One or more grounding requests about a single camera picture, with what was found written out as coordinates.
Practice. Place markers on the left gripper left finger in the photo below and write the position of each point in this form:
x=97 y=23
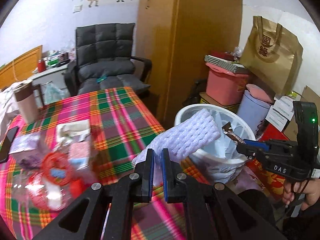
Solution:
x=145 y=170

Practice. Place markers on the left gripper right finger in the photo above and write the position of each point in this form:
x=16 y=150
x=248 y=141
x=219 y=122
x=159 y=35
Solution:
x=173 y=179

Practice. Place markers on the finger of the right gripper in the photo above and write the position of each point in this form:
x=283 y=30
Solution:
x=249 y=154
x=255 y=146

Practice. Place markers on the brown snack wrapper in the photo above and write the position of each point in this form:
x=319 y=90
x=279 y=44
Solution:
x=228 y=131

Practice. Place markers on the white foam net sleeve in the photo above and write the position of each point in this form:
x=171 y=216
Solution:
x=184 y=139

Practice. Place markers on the white round trash bin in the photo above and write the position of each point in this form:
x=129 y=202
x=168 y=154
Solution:
x=219 y=160

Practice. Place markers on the person's right hand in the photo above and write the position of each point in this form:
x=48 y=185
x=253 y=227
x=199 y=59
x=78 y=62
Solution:
x=310 y=188

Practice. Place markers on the lilac round bin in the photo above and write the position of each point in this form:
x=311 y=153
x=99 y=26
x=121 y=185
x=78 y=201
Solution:
x=253 y=111

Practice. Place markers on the white cardboard boxes stack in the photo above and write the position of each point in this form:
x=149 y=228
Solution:
x=281 y=112

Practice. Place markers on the pink plaid tablecloth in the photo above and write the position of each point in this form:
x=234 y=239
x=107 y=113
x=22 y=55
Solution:
x=121 y=127

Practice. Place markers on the pink plastic storage box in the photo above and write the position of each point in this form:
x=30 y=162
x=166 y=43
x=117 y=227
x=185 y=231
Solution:
x=225 y=87

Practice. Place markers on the pink strawberry milk carton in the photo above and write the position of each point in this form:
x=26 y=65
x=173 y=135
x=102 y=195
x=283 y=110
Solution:
x=78 y=157

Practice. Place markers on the striped flat box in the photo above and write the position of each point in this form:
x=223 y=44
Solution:
x=227 y=65

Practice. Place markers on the gold paper shopping bag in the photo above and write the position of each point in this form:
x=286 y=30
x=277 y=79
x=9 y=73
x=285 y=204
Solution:
x=273 y=54

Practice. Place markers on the clear plastic bottle red cap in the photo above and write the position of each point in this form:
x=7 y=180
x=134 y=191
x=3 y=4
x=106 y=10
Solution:
x=34 y=190

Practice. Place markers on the grey cushioned office chair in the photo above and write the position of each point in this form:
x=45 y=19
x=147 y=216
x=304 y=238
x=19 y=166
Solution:
x=104 y=60

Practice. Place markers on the purple milk carton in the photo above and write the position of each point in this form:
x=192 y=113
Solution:
x=26 y=149

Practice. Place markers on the green plastic bag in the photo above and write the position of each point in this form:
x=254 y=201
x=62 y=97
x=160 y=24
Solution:
x=52 y=93

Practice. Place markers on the white side desk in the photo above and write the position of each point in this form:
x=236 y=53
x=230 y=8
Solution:
x=54 y=76

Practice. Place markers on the black smartphone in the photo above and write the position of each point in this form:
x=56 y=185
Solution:
x=6 y=145

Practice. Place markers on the pink mug brown lid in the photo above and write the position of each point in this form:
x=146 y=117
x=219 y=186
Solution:
x=25 y=98

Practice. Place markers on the red thermos jar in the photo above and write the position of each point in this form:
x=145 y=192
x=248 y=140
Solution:
x=41 y=66

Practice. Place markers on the wooden wardrobe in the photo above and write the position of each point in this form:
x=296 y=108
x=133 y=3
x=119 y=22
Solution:
x=176 y=35

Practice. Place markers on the wooden headboard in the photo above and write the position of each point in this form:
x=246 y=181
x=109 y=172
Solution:
x=20 y=68

